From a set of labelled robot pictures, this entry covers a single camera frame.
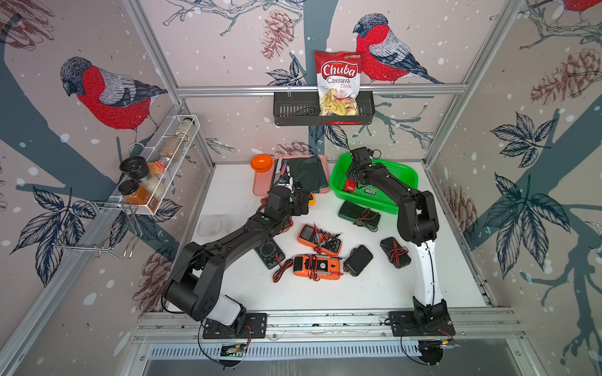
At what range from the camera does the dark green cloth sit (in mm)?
1126

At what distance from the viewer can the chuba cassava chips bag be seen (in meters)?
0.83

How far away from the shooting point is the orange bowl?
1.17 metres
